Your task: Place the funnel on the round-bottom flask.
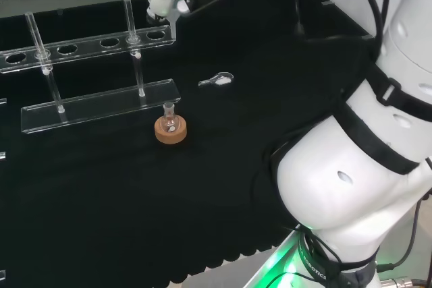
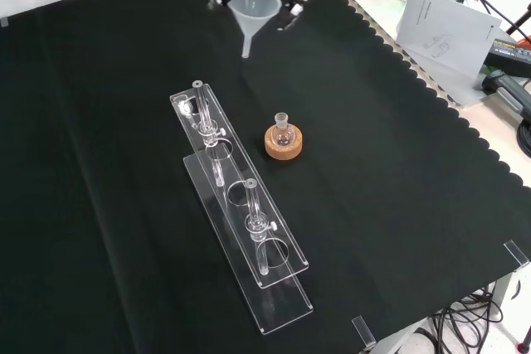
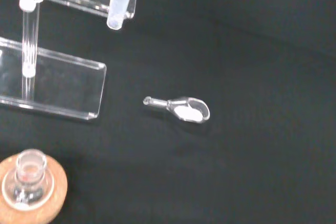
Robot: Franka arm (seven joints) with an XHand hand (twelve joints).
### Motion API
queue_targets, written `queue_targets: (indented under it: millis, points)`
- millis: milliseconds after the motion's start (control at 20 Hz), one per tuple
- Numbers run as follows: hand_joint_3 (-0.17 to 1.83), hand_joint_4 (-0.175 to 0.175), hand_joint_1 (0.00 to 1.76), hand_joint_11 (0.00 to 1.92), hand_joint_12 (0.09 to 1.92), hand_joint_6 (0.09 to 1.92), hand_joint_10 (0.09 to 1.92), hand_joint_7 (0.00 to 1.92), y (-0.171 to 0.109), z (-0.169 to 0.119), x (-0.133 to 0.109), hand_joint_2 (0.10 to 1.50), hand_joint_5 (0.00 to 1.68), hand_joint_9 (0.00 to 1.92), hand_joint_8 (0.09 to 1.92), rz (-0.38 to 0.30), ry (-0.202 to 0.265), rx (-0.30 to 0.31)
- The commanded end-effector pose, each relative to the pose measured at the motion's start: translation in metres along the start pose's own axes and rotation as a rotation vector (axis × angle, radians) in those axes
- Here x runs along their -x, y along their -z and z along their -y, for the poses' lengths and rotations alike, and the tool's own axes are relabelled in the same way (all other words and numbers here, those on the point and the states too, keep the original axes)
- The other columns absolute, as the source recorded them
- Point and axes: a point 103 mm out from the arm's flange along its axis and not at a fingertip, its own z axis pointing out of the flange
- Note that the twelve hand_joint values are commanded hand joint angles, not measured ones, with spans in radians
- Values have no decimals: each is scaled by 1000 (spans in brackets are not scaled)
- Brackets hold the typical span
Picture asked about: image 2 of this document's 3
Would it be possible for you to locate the translucent plastic funnel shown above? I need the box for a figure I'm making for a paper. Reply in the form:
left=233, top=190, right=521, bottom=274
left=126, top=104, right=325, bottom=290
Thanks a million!
left=227, top=0, right=283, bottom=60

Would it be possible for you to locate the clear weighing funnel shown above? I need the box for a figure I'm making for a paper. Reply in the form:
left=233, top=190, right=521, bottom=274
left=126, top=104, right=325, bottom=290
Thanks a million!
left=174, top=95, right=194, bottom=118

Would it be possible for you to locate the clear round-bottom flask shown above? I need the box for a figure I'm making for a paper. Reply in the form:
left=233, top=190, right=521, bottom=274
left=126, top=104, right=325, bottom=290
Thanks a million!
left=271, top=112, right=297, bottom=149

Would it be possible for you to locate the clear acrylic funnel stand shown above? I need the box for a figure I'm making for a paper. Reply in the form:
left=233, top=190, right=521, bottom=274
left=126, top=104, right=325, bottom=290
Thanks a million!
left=168, top=79, right=314, bottom=337

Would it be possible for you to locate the black cloth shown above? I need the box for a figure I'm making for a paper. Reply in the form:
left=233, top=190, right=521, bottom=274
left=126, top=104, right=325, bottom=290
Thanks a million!
left=0, top=0, right=531, bottom=354

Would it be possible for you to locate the black tripod leg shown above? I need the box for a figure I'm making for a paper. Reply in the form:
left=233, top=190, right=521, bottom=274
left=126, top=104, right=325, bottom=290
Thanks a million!
left=504, top=0, right=531, bottom=39

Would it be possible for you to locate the black power adapter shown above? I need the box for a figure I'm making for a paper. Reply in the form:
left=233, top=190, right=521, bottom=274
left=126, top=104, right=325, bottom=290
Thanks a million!
left=484, top=36, right=531, bottom=78

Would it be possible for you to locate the grey black clamp tool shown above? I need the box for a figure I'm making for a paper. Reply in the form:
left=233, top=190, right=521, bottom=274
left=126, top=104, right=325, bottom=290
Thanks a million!
left=480, top=70, right=531, bottom=118

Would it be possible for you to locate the grey table leg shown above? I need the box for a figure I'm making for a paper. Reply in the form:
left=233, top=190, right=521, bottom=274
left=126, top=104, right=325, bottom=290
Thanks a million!
left=490, top=269, right=520, bottom=322

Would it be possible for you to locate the cork ring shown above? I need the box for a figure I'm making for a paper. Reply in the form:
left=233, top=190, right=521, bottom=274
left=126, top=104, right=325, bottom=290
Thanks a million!
left=264, top=124, right=304, bottom=162

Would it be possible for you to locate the coiled black cable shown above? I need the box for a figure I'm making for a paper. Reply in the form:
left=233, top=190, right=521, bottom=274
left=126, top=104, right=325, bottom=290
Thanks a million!
left=515, top=119, right=531, bottom=161

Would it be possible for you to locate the black cable bundle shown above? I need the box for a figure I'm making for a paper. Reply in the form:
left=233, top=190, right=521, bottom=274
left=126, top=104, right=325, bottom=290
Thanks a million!
left=429, top=283, right=506, bottom=354

